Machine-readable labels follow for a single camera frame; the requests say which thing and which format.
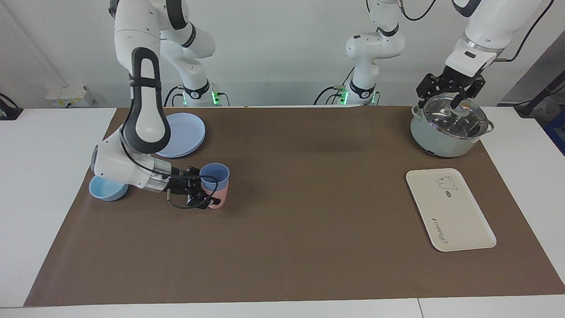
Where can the blue and pink cup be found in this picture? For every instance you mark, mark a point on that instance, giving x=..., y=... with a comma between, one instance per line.
x=217, y=176

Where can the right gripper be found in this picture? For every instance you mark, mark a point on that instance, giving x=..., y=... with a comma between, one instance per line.
x=181, y=181

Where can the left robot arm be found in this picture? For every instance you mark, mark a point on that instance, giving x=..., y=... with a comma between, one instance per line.
x=373, y=46

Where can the light blue bowl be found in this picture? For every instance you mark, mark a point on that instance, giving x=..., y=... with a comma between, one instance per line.
x=106, y=190

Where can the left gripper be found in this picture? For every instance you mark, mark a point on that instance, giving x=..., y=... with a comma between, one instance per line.
x=459, y=79

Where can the cream rectangular tray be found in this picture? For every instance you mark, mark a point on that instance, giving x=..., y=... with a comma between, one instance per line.
x=450, y=212

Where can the light blue plate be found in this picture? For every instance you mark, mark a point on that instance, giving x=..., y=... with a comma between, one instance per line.
x=183, y=132

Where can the white power strip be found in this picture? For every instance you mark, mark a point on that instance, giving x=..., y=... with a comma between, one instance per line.
x=70, y=96

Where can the black stand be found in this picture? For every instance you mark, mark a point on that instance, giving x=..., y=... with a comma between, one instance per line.
x=536, y=99
x=9, y=110

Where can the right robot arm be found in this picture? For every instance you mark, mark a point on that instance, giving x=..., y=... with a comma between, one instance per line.
x=141, y=119

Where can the glass pot lid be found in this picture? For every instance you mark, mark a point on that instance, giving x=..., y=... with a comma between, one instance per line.
x=450, y=121

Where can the pale green pot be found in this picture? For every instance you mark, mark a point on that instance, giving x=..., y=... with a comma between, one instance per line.
x=430, y=141

